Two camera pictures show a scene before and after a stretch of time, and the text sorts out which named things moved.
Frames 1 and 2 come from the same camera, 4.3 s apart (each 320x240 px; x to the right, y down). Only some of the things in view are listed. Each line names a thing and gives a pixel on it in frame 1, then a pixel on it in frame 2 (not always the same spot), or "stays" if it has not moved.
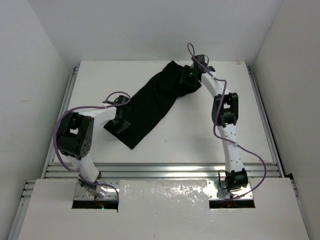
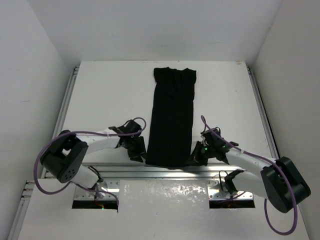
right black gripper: [185, 76] → [195, 159]
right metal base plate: [215, 192] stays
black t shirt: [136, 116] → [170, 129]
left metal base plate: [81, 194] stays
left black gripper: [121, 120] → [136, 148]
